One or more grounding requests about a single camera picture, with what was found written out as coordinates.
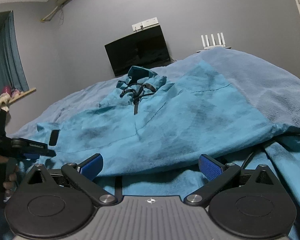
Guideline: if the teal hooded sweatshirt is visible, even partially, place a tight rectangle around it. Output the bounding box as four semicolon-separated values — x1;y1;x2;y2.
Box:
35;61;300;239

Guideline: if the person's left hand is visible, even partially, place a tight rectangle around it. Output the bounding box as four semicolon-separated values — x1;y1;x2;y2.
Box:
0;155;19;198

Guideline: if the plush toy on sill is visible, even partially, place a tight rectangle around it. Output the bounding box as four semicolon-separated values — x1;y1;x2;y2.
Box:
0;86;21;112

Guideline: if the wooden window sill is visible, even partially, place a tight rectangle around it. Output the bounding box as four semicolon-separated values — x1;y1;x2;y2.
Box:
8;88;37;107

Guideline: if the blue window curtain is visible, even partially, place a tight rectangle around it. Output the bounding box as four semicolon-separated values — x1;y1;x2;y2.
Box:
0;11;29;95

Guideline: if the blue bed blanket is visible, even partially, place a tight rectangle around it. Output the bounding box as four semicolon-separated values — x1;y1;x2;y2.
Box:
11;48;300;138

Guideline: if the white wifi router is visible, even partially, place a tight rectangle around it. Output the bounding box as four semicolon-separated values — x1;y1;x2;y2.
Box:
197;32;231;53

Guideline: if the black flat screen television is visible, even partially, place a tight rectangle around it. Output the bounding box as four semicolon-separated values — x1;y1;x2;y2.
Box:
104;25;171;77

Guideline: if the white wall power strip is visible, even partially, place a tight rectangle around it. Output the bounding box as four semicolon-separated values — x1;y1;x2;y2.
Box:
132;17;159;32

